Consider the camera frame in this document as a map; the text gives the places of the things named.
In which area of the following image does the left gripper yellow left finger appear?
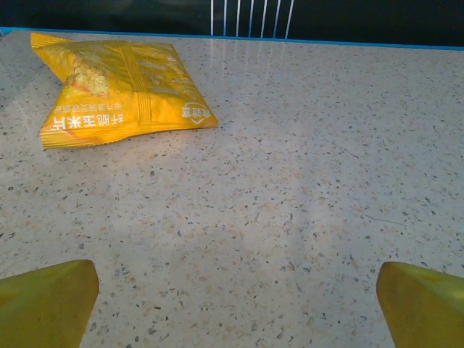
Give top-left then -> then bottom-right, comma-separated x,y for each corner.
0,259 -> 100,348

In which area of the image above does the yellow snack bag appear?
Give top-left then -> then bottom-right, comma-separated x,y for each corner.
30,31 -> 219,152

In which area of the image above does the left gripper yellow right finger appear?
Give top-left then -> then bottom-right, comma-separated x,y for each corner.
376,261 -> 464,348

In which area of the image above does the blue table border frame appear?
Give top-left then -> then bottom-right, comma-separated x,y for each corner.
0,26 -> 464,50

